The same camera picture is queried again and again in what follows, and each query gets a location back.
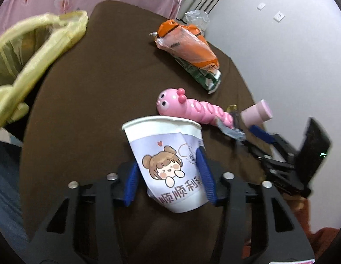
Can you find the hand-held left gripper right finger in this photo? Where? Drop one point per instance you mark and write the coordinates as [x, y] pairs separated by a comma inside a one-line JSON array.
[[206, 176]]

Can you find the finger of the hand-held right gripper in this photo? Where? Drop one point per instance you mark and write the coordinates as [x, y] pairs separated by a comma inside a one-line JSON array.
[[258, 132], [255, 151]]

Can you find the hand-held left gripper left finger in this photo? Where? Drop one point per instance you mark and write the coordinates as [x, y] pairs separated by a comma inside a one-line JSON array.
[[131, 183]]

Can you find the white cartoon paper cup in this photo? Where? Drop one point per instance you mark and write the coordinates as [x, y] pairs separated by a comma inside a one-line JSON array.
[[165, 143]]

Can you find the yellow plastic bag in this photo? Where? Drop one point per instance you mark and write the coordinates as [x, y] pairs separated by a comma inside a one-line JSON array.
[[35, 60]]

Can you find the small pink cup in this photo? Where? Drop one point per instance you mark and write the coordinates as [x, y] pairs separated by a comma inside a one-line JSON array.
[[258, 111]]

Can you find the green snack packet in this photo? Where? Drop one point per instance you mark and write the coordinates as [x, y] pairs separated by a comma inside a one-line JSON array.
[[206, 78]]

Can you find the pink caterpillar toy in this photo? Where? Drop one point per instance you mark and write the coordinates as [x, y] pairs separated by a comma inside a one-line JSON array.
[[173, 101]]

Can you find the orange snack bag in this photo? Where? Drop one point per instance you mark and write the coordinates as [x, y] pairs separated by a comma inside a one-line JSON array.
[[192, 46]]

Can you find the person's leg in jeans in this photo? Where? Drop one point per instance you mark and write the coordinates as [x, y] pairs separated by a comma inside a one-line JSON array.
[[5, 184]]

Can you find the clear plastic bag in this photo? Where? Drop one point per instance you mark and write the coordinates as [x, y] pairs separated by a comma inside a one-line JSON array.
[[196, 16]]

